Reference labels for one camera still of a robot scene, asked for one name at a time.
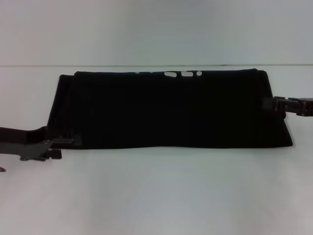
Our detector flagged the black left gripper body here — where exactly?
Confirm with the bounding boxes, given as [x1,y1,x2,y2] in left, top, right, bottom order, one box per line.
[0,126,53,162]

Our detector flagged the black t-shirt with FREE print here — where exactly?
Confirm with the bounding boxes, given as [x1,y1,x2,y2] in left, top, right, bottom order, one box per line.
[46,70,294,150]

